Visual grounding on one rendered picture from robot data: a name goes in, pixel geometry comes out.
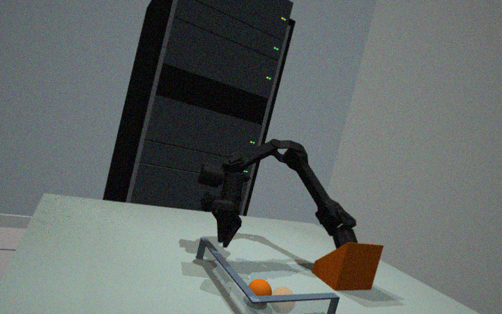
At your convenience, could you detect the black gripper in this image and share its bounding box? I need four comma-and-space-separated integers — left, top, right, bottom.
211, 188, 242, 248

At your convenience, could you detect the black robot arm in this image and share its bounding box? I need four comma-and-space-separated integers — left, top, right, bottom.
198, 139, 358, 248

